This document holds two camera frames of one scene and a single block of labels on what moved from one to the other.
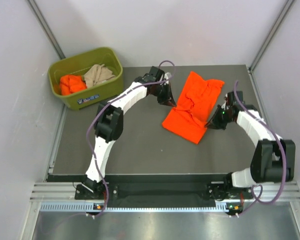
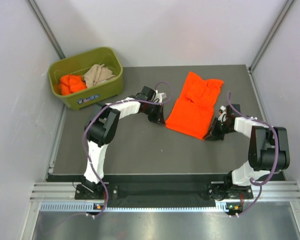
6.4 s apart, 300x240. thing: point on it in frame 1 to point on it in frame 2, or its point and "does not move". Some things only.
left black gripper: x=168 y=93 to x=154 y=117
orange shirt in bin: x=69 y=84 does not move
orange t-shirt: x=195 y=106 does not move
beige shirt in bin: x=98 y=73 does not move
